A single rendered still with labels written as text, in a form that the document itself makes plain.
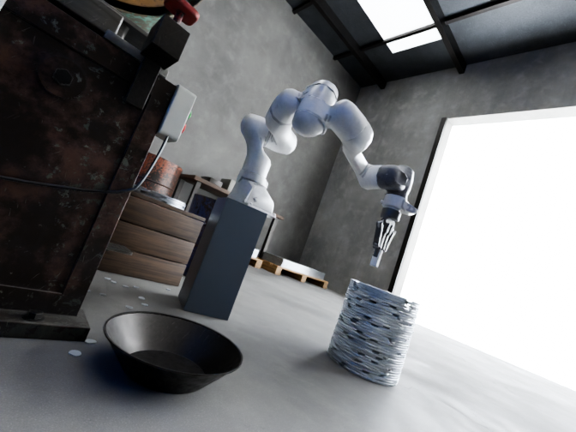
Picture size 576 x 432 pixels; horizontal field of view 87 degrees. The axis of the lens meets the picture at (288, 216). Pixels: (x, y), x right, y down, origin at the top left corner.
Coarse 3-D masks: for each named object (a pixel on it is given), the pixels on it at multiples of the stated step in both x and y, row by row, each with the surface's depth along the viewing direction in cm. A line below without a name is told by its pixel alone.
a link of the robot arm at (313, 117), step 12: (312, 96) 100; (300, 108) 100; (312, 108) 98; (324, 108) 99; (336, 108) 98; (348, 108) 96; (300, 120) 98; (312, 120) 97; (324, 120) 99; (336, 120) 98; (348, 120) 97; (360, 120) 99; (300, 132) 102; (312, 132) 100; (324, 132) 102; (336, 132) 102; (348, 132) 100; (360, 132) 100
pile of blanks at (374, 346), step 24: (360, 288) 119; (360, 312) 115; (384, 312) 111; (408, 312) 113; (336, 336) 121; (360, 336) 112; (384, 336) 110; (408, 336) 114; (336, 360) 118; (360, 360) 110; (384, 360) 109; (384, 384) 109
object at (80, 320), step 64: (0, 64) 55; (64, 64) 60; (128, 64) 68; (0, 128) 57; (64, 128) 63; (128, 128) 70; (0, 192) 58; (64, 192) 64; (128, 192) 72; (0, 256) 59; (64, 256) 66; (0, 320) 56; (64, 320) 65
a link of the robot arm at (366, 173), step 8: (368, 128) 101; (360, 136) 101; (368, 136) 102; (344, 144) 106; (352, 144) 103; (360, 144) 103; (368, 144) 104; (344, 152) 114; (352, 152) 108; (360, 152) 107; (352, 160) 116; (360, 160) 118; (352, 168) 121; (360, 168) 120; (368, 168) 121; (376, 168) 118; (360, 176) 122; (368, 176) 120; (360, 184) 125; (368, 184) 122; (376, 184) 118
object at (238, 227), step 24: (216, 216) 120; (240, 216) 119; (264, 216) 123; (216, 240) 115; (240, 240) 119; (192, 264) 125; (216, 264) 115; (240, 264) 120; (192, 288) 112; (216, 288) 116; (192, 312) 112; (216, 312) 116
